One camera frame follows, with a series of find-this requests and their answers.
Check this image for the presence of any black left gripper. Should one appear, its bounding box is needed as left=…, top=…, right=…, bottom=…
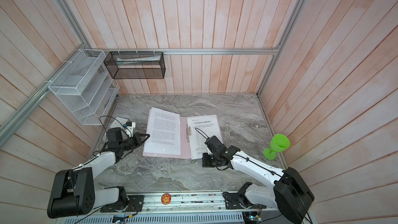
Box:
left=119, top=132, right=150, bottom=151

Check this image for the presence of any pink file folder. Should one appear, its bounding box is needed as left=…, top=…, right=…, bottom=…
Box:
left=143, top=116, right=191, bottom=159

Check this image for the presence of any printed white paper sheet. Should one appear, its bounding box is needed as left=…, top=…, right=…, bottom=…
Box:
left=187, top=115, right=223, bottom=160

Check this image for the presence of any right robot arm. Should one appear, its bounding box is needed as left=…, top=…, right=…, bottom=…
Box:
left=202, top=135, right=315, bottom=224

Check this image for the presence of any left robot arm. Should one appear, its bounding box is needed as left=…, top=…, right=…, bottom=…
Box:
left=47, top=128, right=150, bottom=219

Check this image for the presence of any metal folder clip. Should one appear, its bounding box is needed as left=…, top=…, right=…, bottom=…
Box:
left=186, top=124, right=191, bottom=143

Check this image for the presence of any white power socket box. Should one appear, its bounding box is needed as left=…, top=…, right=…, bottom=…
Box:
left=109, top=117, right=128, bottom=129

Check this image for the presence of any printed white paper stack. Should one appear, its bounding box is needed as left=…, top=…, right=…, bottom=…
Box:
left=144, top=107, right=181, bottom=156

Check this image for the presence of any red round sticker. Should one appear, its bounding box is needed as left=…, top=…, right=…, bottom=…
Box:
left=161, top=193, right=172, bottom=205

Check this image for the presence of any green plastic goblet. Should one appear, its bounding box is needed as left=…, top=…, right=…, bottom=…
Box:
left=263, top=134, right=290, bottom=160

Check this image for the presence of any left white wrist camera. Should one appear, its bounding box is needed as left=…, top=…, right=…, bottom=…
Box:
left=122, top=121, right=136, bottom=137

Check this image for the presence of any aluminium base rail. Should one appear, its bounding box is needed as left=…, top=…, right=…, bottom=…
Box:
left=52, top=189, right=312, bottom=216

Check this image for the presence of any black wire mesh basket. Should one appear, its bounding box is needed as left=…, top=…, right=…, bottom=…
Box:
left=104, top=51, right=166, bottom=79

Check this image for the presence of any white wire mesh shelf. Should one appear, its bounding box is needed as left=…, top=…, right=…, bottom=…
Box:
left=48, top=49, right=119, bottom=125

